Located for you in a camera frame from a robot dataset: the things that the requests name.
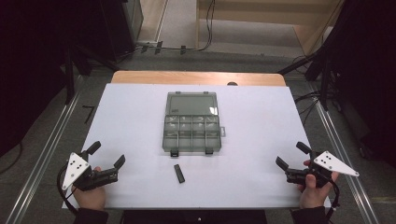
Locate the light wooden furniture frame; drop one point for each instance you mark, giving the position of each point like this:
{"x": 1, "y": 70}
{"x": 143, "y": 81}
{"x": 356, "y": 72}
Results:
{"x": 267, "y": 17}

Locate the clear grey compartment organizer box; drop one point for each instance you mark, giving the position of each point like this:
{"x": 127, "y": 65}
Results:
{"x": 191, "y": 124}

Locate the black metal stand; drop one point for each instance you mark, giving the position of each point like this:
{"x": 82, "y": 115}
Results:
{"x": 320, "y": 68}
{"x": 73, "y": 65}

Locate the small black rectangular bar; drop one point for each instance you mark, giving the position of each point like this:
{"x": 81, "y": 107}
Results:
{"x": 179, "y": 173}

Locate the aluminium floor rail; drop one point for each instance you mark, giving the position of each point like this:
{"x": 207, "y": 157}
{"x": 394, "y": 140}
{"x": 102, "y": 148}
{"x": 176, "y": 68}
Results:
{"x": 43, "y": 155}
{"x": 342, "y": 155}

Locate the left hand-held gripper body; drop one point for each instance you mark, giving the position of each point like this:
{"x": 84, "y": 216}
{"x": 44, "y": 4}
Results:
{"x": 77, "y": 169}

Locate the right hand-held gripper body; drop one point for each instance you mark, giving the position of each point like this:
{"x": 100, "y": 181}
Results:
{"x": 330, "y": 163}

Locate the person's left hand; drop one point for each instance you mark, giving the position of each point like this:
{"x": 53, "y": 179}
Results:
{"x": 90, "y": 196}

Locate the black cabinet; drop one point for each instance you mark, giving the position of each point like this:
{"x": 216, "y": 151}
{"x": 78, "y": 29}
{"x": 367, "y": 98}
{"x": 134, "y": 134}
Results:
{"x": 124, "y": 28}

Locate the person's right hand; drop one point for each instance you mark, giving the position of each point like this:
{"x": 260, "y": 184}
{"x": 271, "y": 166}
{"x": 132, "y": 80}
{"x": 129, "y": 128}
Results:
{"x": 311, "y": 191}

